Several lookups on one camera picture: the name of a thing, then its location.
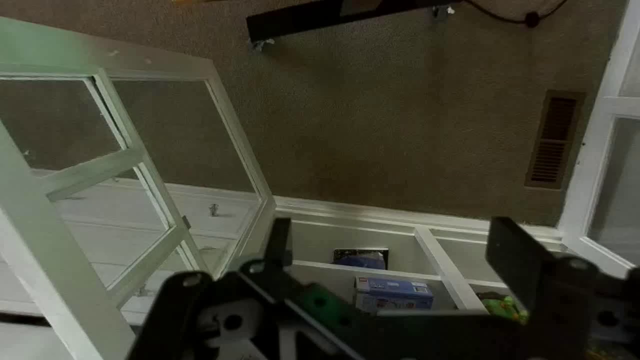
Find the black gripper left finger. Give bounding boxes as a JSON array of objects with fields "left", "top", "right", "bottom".
[{"left": 126, "top": 272, "right": 219, "bottom": 360}]

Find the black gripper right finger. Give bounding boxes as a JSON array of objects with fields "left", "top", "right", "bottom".
[{"left": 486, "top": 215, "right": 600, "bottom": 360}]

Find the white glass cabinet door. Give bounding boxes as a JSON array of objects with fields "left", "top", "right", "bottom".
[{"left": 0, "top": 17, "right": 275, "bottom": 360}]

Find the green toy on shelf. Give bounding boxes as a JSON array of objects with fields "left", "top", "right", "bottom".
[{"left": 482, "top": 296, "right": 528, "bottom": 323}]

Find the brown floor vent grille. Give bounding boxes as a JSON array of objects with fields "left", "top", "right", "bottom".
[{"left": 526, "top": 89, "right": 585, "bottom": 187}]

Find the blue box on shelf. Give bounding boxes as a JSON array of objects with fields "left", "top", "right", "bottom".
[{"left": 355, "top": 275, "right": 434, "bottom": 312}]

